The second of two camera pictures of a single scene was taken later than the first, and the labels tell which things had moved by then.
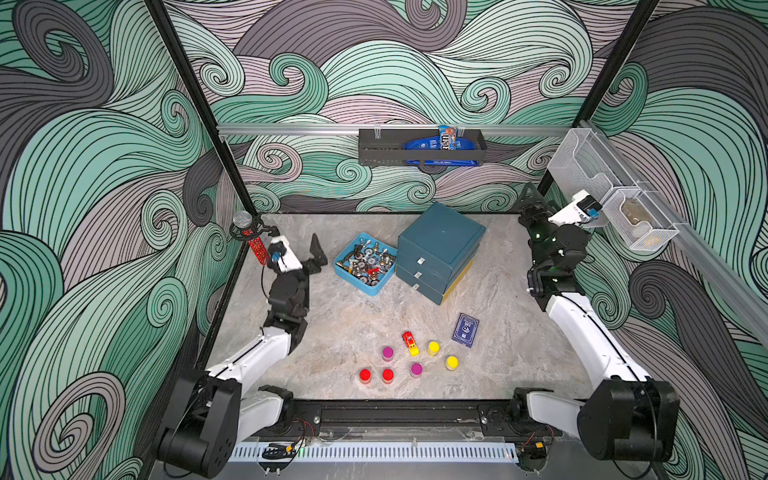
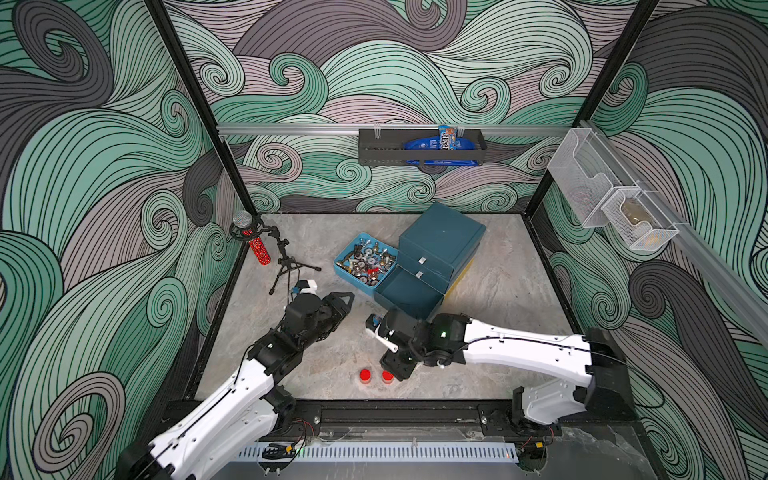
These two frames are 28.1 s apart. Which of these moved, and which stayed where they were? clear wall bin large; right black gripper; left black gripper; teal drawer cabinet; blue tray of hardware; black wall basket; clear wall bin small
Moved: teal drawer cabinet; left black gripper; right black gripper
Stayed: clear wall bin large; blue tray of hardware; black wall basket; clear wall bin small
